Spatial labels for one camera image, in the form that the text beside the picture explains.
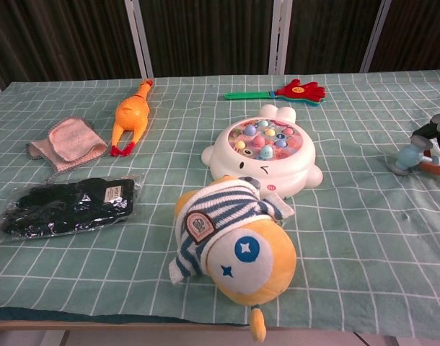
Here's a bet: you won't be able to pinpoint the white bear-shaped toy console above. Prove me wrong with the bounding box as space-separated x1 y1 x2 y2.
201 103 324 199

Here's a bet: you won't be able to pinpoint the green checked tablecloth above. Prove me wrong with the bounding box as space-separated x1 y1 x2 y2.
0 69 440 331

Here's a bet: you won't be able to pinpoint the yellow plush with striped sweater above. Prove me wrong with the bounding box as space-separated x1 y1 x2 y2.
168 174 298 344

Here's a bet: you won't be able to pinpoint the yellow rubber chicken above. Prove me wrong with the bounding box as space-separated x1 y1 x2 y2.
110 78 156 158

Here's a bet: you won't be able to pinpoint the pink folded towel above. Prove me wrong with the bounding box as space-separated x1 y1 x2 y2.
25 115 110 182

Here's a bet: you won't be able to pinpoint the black gloves in plastic bag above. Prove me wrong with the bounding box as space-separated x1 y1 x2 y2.
0 173 146 241

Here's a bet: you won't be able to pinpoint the white metal frame post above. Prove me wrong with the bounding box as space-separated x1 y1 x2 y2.
123 0 156 79
269 0 293 76
360 0 392 74

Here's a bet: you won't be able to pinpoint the red hand clapper green handle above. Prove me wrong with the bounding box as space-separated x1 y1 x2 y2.
224 78 327 108

